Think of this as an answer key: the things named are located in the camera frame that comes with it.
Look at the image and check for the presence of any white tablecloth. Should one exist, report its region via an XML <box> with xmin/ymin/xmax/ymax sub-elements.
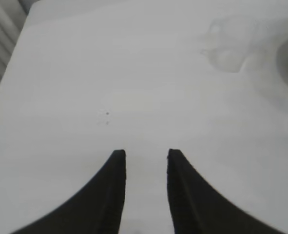
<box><xmin>0</xmin><ymin>0</ymin><xmax>288</xmax><ymax>234</ymax></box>

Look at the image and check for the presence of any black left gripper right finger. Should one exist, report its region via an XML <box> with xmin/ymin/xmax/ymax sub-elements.
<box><xmin>167</xmin><ymin>148</ymin><xmax>288</xmax><ymax>234</ymax></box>

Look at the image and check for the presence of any grey ribbed panel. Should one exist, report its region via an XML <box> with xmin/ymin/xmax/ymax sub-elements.
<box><xmin>0</xmin><ymin>0</ymin><xmax>36</xmax><ymax>112</ymax></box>

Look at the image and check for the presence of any clear plastic measuring cup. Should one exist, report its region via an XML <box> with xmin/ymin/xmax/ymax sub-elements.
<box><xmin>199</xmin><ymin>18</ymin><xmax>248</xmax><ymax>74</ymax></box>

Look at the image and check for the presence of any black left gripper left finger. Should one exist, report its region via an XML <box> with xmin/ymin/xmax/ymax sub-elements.
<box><xmin>9</xmin><ymin>149</ymin><xmax>127</xmax><ymax>234</ymax></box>

